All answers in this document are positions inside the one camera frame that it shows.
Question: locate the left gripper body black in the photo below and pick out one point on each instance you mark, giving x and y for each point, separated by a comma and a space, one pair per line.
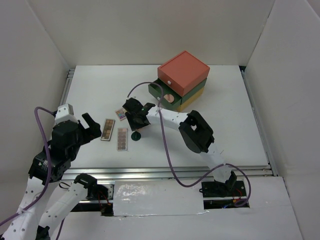
74, 152

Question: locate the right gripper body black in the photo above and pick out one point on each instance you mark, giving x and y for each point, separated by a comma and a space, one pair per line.
134, 116

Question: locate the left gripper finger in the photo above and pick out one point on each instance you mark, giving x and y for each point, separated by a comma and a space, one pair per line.
90, 122
94, 131

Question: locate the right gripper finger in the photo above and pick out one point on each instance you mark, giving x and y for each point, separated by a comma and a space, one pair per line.
131, 120
141, 122

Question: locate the dark green cushion puff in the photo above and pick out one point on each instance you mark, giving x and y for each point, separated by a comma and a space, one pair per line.
136, 136

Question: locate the peach round puff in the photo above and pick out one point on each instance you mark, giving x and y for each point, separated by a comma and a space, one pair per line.
169, 98

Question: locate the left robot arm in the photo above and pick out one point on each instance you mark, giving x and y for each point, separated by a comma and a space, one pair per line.
33, 220

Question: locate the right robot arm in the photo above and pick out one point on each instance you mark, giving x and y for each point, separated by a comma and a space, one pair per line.
197, 135

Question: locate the pink-brown eyeshadow palette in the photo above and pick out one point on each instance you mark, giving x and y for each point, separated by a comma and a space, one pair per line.
122, 139

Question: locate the colourful square eyeshadow palette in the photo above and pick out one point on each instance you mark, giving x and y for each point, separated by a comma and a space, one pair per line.
121, 114

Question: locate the brown eyeshadow palette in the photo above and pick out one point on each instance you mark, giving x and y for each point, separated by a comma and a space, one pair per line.
107, 129

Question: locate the yellow drawer box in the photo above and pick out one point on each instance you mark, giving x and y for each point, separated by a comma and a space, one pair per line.
190, 100

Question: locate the white front cover panel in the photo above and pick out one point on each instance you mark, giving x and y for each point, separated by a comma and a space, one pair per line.
156, 198

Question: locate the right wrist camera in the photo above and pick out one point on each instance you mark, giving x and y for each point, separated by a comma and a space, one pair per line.
132, 97

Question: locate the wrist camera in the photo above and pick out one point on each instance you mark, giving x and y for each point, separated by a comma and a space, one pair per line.
64, 113
132, 97

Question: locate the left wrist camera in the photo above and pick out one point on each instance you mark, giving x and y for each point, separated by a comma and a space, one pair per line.
64, 113

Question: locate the aluminium table rail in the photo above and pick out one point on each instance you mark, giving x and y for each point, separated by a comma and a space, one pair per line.
100, 90

